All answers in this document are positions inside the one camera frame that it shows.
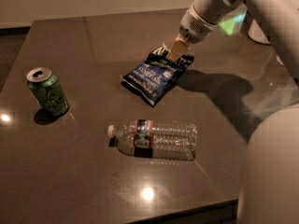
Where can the blue chip bag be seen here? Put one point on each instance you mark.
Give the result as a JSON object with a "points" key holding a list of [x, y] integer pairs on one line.
{"points": [[153, 77]]}

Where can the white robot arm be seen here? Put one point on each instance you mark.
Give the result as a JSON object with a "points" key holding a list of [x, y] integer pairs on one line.
{"points": [[269, 190]]}

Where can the green soda can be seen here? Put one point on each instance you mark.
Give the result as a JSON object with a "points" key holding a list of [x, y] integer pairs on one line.
{"points": [[46, 88]]}

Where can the clear plastic water bottle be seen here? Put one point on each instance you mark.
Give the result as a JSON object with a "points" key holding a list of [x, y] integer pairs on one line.
{"points": [[155, 139]]}

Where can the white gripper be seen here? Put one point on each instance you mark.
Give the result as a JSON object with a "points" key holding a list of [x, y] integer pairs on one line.
{"points": [[193, 29]]}

